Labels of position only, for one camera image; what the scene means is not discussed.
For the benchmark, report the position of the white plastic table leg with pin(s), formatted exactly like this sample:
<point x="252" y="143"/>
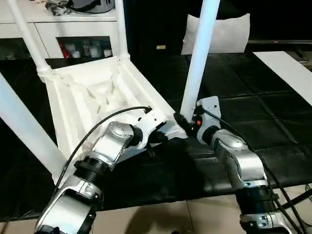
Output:
<point x="24" y="122"/>
<point x="122" y="29"/>
<point x="200" y="61"/>
<point x="31" y="41"/>

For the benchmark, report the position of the white plastic table top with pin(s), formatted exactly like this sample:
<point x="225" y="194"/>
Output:
<point x="85" y="97"/>

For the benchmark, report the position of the black floor mat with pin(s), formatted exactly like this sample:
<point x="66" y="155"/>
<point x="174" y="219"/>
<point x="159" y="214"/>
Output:
<point x="243" y="97"/>

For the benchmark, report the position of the small yellow label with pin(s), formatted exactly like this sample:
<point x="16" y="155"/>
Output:
<point x="161" y="47"/>

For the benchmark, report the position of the grey printed cushion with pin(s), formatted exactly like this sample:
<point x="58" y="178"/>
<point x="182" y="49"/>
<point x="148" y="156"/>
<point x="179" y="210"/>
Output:
<point x="231" y="36"/>

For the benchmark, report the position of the white flat panel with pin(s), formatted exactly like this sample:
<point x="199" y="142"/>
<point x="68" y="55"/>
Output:
<point x="285" y="73"/>

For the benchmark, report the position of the small red box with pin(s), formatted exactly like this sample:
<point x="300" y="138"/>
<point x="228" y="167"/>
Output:
<point x="63" y="50"/>

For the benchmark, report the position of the white glass-door cabinet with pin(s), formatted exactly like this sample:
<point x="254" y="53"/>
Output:
<point x="73" y="29"/>

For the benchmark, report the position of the grey round bag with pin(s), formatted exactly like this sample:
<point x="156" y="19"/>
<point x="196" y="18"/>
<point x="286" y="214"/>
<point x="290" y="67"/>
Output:
<point x="92" y="6"/>

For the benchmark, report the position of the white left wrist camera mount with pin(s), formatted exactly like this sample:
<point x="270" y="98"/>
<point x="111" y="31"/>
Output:
<point x="153" y="119"/>

